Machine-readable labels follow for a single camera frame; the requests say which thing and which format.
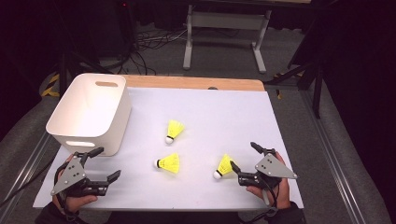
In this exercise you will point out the person's left hand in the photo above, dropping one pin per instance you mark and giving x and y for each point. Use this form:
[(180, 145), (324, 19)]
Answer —
[(76, 202)]

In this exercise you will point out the yellow shuttlecock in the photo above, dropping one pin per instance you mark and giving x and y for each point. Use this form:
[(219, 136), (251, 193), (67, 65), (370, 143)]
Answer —
[(170, 162), (174, 128), (224, 166)]

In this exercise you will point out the white plastic bin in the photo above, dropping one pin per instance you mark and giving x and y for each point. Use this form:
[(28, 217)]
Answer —
[(90, 105)]

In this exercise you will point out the white table sheet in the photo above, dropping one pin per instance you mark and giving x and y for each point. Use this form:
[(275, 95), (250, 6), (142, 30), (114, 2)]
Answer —
[(202, 105)]

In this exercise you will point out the person's right hand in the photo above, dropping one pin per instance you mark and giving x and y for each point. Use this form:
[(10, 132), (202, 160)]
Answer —
[(284, 193)]

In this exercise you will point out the black stand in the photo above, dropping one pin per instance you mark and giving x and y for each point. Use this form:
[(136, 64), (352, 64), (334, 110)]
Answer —
[(63, 71), (317, 90)]

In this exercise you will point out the yellow black hazard tape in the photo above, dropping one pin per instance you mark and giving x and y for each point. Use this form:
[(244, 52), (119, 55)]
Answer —
[(51, 85), (278, 93)]

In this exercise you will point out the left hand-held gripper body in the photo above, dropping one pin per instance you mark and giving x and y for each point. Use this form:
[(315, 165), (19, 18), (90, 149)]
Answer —
[(73, 175)]

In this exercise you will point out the aluminium floor rail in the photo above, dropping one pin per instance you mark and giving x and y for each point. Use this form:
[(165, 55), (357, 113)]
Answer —
[(330, 149), (25, 169)]

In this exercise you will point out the grey metal table frame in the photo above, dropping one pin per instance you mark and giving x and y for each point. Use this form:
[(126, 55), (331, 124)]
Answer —
[(229, 20)]

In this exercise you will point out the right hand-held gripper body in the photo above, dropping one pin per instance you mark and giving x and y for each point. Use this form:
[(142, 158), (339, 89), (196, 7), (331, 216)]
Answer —
[(274, 168)]

